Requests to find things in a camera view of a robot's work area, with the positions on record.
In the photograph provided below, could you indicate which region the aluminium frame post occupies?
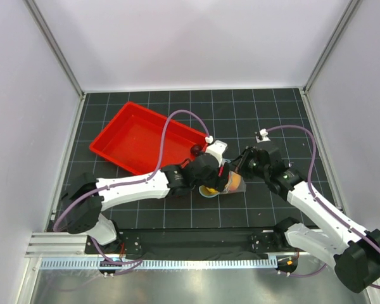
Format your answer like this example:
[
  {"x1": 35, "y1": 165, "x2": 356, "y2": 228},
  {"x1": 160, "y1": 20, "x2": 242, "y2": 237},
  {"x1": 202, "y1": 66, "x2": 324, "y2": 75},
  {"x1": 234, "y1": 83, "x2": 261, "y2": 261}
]
[
  {"x1": 22, "y1": 0, "x2": 84, "y2": 99},
  {"x1": 303, "y1": 0, "x2": 362, "y2": 95}
]

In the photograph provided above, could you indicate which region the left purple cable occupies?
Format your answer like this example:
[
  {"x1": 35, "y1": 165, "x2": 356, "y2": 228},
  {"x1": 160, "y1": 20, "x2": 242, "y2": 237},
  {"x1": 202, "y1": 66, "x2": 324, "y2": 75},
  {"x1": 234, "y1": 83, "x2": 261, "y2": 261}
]
[{"x1": 53, "y1": 110, "x2": 213, "y2": 275}]

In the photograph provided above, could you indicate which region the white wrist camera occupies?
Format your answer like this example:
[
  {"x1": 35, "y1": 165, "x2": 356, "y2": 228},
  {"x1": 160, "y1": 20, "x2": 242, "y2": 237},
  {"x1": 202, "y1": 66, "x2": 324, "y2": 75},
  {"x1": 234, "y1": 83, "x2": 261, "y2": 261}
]
[
  {"x1": 255, "y1": 129, "x2": 270, "y2": 143},
  {"x1": 205, "y1": 140, "x2": 227, "y2": 164}
]

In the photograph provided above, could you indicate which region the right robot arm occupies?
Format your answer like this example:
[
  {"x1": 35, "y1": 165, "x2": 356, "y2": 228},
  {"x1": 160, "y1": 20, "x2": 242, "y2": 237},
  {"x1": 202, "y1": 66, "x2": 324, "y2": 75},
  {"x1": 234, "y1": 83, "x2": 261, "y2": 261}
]
[{"x1": 230, "y1": 141, "x2": 380, "y2": 293}]

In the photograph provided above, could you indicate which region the orange peach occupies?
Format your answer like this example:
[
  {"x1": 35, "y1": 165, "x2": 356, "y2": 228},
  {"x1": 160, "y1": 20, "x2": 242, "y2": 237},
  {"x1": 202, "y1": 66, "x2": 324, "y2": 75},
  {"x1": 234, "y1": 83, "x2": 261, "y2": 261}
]
[{"x1": 228, "y1": 172, "x2": 242, "y2": 192}]

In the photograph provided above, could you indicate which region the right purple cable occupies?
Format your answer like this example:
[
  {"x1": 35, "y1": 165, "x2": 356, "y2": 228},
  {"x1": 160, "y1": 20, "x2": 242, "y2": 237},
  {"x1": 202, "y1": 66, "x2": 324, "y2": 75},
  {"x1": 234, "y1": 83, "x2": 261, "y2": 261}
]
[{"x1": 265, "y1": 125, "x2": 380, "y2": 289}]

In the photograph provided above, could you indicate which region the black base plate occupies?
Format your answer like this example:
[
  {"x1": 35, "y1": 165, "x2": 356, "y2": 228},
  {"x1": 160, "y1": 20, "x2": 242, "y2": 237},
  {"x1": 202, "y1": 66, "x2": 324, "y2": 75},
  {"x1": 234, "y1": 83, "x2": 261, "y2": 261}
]
[{"x1": 101, "y1": 227, "x2": 303, "y2": 261}]

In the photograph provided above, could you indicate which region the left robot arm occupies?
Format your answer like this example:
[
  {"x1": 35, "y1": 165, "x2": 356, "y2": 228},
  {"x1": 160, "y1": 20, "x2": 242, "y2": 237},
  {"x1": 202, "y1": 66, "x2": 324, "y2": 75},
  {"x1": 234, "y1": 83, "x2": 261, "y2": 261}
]
[{"x1": 54, "y1": 153, "x2": 230, "y2": 253}]

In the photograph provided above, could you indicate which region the red plastic tray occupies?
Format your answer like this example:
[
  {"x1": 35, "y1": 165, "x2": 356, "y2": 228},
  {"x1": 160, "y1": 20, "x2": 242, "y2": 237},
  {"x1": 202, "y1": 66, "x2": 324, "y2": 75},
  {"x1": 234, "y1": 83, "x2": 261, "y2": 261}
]
[{"x1": 89, "y1": 102, "x2": 207, "y2": 175}]

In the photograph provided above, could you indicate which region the right aluminium frame post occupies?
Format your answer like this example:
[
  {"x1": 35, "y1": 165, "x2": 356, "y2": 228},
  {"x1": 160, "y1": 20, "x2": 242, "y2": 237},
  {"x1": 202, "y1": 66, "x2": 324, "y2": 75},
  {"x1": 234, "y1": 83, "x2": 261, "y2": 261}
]
[{"x1": 303, "y1": 0, "x2": 362, "y2": 95}]

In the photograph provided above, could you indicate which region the slotted cable duct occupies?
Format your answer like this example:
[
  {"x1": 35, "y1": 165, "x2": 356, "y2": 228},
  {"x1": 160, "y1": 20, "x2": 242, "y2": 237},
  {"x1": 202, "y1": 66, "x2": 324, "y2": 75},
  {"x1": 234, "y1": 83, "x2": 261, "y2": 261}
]
[{"x1": 39, "y1": 256, "x2": 277, "y2": 270}]

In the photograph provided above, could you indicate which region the clear zip top bag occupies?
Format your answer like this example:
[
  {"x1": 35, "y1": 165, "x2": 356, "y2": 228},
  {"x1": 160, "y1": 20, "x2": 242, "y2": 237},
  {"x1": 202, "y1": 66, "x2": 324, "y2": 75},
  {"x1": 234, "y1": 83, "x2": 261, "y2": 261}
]
[{"x1": 198, "y1": 170, "x2": 246, "y2": 198}]

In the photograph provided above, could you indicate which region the left aluminium frame post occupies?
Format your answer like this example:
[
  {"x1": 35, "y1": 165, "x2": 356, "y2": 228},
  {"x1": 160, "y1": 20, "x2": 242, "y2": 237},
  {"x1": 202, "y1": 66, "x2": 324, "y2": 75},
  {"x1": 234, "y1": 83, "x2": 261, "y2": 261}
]
[{"x1": 22, "y1": 0, "x2": 84, "y2": 99}]

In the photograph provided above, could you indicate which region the dark plum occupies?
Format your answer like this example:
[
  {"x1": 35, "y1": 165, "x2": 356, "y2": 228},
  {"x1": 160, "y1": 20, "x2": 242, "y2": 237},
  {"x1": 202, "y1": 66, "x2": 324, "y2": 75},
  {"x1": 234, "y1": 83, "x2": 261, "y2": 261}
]
[{"x1": 190, "y1": 144, "x2": 203, "y2": 157}]

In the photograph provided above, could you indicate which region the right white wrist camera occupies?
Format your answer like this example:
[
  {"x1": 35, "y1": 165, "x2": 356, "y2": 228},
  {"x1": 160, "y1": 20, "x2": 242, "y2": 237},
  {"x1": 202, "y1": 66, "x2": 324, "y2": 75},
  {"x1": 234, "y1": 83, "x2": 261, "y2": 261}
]
[{"x1": 255, "y1": 129, "x2": 270, "y2": 143}]

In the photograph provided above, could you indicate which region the purple cable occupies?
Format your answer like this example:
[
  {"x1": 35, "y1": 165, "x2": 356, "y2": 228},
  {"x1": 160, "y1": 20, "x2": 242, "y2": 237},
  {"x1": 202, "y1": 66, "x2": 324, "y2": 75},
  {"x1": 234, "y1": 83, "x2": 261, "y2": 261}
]
[
  {"x1": 53, "y1": 110, "x2": 213, "y2": 275},
  {"x1": 265, "y1": 125, "x2": 380, "y2": 289}
]

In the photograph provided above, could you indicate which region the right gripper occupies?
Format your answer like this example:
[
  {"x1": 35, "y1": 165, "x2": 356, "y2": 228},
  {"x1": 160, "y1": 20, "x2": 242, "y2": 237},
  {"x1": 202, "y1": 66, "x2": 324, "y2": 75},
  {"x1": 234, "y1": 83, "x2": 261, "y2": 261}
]
[{"x1": 229, "y1": 146, "x2": 269, "y2": 179}]

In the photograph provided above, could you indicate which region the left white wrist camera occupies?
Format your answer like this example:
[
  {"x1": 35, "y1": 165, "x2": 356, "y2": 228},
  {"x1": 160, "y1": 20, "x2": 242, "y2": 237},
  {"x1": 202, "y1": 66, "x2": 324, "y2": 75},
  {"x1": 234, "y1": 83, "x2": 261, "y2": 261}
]
[{"x1": 205, "y1": 140, "x2": 227, "y2": 164}]

